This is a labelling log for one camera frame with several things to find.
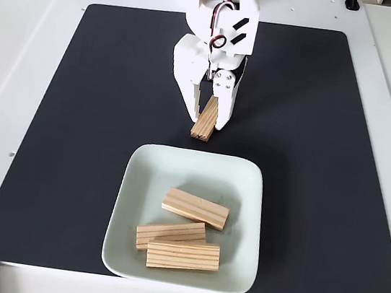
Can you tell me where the grooved wooden block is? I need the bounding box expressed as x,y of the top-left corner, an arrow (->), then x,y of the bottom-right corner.
188,93 -> 223,145
133,213 -> 208,261
159,185 -> 233,233

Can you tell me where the wooden block printed three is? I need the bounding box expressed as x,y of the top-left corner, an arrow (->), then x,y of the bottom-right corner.
144,235 -> 223,278

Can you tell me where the pale green square plate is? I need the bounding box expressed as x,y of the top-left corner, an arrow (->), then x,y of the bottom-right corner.
97,138 -> 274,293

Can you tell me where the black rubber mat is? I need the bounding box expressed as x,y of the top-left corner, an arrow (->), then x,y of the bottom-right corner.
0,0 -> 391,293

